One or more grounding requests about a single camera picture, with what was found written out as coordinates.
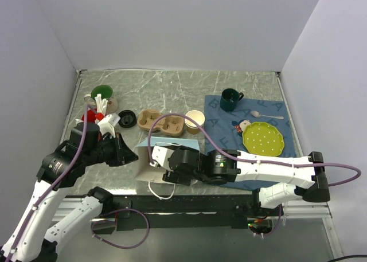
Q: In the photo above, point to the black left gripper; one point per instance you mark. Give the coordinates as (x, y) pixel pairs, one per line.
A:
(123, 153)

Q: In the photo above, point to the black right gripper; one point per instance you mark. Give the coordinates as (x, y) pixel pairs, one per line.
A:
(175, 177)

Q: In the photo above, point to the light blue paper bag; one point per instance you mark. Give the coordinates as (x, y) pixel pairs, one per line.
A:
(145, 172)

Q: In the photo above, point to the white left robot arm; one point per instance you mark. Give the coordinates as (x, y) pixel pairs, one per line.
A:
(35, 237)

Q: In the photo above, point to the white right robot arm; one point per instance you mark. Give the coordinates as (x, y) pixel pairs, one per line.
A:
(292, 178)

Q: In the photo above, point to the black coffee cup lid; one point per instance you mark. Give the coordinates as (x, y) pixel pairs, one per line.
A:
(127, 119)

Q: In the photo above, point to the stacked brown paper cups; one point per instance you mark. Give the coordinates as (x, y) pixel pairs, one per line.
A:
(195, 121)

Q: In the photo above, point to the stacked brown pulp carriers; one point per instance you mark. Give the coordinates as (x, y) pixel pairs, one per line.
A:
(170, 126)

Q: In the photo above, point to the red cup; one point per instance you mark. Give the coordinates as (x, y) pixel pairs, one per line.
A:
(93, 116)

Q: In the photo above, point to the white wrapped straws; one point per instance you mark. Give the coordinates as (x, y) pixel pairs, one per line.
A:
(99, 105)

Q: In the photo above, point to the blue letter print cloth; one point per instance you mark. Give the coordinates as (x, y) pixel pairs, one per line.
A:
(226, 128)

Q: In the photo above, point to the white mug green inside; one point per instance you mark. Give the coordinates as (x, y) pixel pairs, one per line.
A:
(107, 93)

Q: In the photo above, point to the dark green mug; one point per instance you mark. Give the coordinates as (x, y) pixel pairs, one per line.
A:
(229, 99)

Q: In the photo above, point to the green polka dot plate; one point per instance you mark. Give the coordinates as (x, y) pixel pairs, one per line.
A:
(261, 138)

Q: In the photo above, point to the silver spoon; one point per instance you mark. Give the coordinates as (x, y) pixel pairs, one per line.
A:
(256, 114)

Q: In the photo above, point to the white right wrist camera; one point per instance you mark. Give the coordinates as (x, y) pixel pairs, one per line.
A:
(160, 157)

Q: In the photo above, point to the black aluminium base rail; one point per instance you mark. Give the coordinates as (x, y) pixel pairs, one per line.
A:
(188, 211)

